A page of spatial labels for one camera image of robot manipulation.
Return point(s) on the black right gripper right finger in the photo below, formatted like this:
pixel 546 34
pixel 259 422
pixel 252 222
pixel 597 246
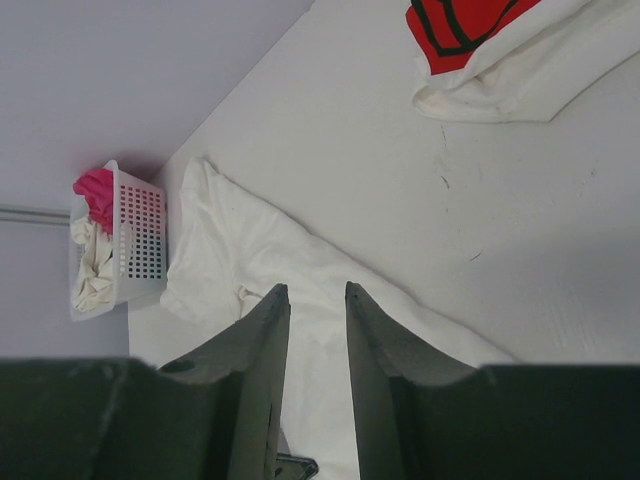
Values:
pixel 418 412

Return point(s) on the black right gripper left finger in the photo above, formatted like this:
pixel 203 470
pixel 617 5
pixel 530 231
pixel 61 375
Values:
pixel 213 413

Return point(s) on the plain white t-shirt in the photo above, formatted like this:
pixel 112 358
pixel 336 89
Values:
pixel 234 248

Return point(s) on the cream shirt in basket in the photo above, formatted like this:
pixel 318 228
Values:
pixel 93 286

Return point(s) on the white plastic laundry basket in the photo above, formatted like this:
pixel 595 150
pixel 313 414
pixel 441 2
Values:
pixel 139 240

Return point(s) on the pink garment in basket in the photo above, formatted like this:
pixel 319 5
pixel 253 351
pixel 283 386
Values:
pixel 97 188

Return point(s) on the folded Coca-Cola print t-shirt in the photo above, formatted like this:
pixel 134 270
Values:
pixel 476 57

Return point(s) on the aluminium frame post left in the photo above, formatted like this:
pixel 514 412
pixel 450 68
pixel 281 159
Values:
pixel 32 215

